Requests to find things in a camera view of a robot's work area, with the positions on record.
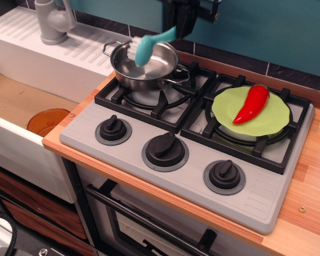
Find red chili pepper toy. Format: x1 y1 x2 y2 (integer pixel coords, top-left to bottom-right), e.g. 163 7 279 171
233 85 270 125

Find wooden drawer front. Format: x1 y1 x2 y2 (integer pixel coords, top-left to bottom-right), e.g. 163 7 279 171
0 167 95 255

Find black oven door handle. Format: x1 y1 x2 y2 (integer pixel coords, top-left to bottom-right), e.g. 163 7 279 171
85 184 217 255

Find black burner grate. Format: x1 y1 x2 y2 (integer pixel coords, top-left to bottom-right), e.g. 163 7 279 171
181 74 315 174
94 61 217 133

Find light blue dish brush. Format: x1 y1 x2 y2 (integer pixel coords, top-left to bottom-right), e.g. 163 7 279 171
127 26 177 67

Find black right stove knob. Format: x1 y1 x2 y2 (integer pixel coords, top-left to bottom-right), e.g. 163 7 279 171
203 160 246 196

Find black cable at bottom left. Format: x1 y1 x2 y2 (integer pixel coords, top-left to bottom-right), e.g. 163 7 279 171
0 211 18 256

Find black middle stove knob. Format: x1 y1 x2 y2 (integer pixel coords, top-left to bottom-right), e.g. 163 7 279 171
141 132 189 172

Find white toy sink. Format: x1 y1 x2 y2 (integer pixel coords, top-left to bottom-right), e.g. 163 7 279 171
0 7 128 203

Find black right burner grate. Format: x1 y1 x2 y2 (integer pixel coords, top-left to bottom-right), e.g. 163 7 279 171
181 74 315 174

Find grey toy faucet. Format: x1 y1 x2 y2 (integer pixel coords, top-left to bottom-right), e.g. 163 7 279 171
35 0 76 45

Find light green plate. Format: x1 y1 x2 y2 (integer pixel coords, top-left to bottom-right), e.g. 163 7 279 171
212 86 290 137

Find stainless steel pot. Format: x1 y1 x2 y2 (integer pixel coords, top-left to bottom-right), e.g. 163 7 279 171
102 41 191 92

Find black left burner grate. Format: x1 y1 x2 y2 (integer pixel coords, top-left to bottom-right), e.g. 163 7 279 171
94 61 217 133

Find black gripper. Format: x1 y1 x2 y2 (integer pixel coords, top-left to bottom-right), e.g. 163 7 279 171
162 0 220 39

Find orange sink drain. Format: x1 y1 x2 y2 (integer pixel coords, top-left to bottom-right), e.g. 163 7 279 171
27 108 70 137

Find black stove knob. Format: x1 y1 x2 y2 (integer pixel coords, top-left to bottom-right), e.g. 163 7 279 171
141 132 189 172
95 115 132 146
203 160 246 196

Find grey toy stove top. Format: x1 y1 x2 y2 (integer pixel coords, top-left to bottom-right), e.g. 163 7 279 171
58 62 316 235

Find black left stove knob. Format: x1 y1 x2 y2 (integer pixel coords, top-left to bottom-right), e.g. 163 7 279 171
95 115 132 146

